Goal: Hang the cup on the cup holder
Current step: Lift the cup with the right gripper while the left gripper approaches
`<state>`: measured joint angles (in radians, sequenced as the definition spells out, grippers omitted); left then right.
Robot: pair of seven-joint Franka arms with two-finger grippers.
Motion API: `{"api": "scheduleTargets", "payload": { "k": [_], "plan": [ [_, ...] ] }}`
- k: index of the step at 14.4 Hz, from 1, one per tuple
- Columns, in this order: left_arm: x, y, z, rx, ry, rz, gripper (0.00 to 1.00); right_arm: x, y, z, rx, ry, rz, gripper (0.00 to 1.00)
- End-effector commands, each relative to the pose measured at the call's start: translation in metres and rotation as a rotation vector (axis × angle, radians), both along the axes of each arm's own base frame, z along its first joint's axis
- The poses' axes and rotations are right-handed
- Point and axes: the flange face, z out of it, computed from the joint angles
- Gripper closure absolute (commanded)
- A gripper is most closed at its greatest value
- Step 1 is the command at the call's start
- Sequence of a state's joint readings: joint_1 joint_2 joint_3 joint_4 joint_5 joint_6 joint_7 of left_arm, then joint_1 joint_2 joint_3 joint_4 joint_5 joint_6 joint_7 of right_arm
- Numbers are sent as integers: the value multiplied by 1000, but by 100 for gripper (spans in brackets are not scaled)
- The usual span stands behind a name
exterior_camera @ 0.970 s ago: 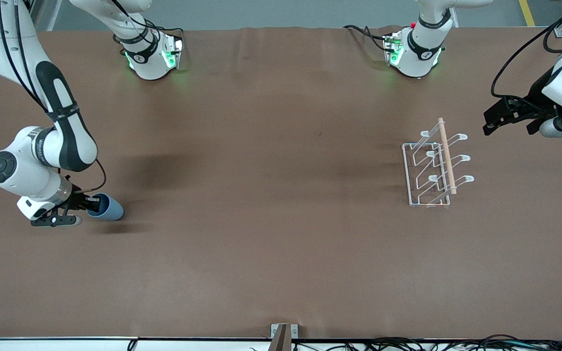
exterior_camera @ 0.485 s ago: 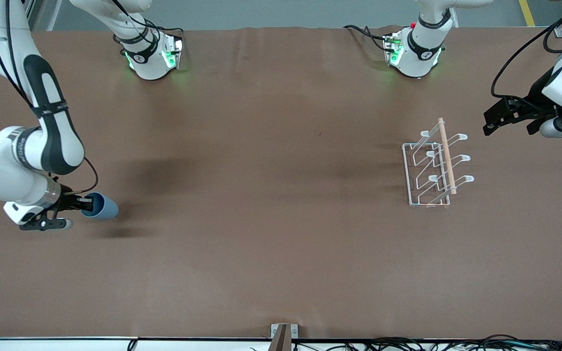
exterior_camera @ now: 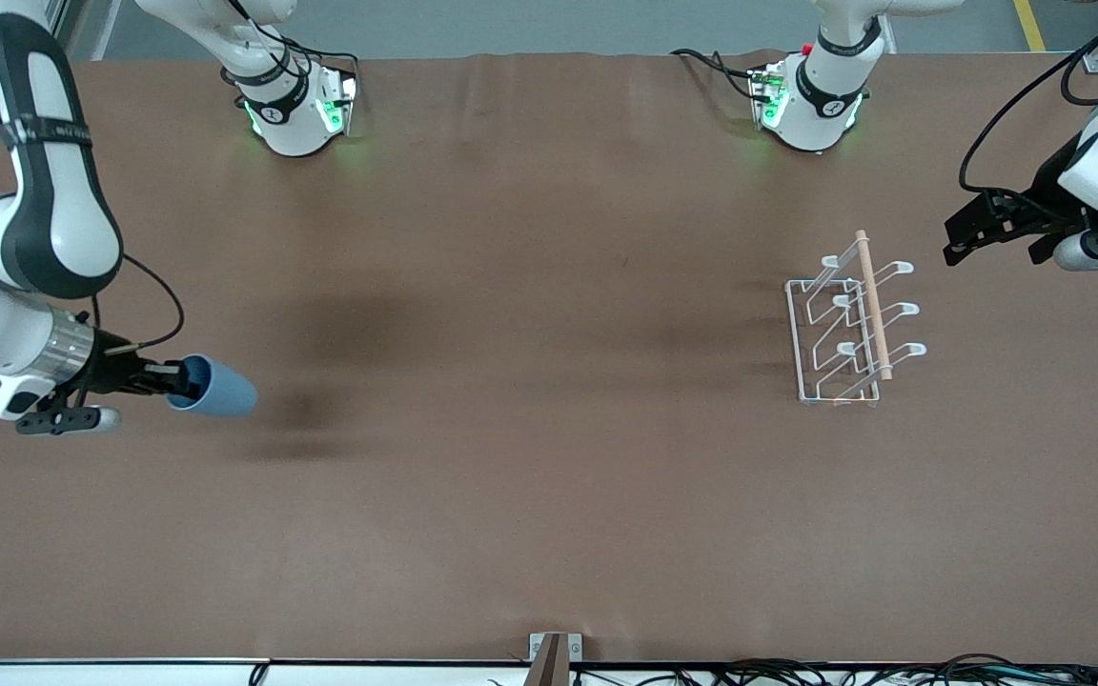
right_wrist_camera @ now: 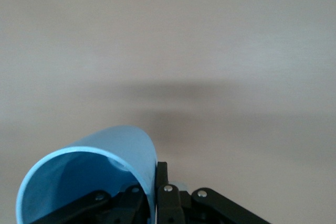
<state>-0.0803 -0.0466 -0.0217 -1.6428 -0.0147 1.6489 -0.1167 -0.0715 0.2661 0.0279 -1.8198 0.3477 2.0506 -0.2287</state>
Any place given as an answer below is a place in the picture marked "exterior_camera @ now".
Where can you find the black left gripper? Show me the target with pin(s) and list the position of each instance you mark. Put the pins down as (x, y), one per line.
(1050, 184)

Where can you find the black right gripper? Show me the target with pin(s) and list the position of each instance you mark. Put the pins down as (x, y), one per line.
(116, 370)

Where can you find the blue plastic cup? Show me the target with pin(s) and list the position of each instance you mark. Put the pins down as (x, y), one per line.
(225, 391)

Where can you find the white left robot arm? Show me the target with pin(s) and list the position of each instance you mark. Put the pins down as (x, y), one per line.
(816, 105)

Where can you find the brown table cover sheet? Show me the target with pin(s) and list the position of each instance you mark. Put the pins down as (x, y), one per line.
(511, 429)

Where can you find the brown post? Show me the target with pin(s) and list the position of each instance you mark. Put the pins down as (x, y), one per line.
(549, 662)

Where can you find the small metal bracket plate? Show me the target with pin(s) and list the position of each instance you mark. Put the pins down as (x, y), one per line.
(576, 648)

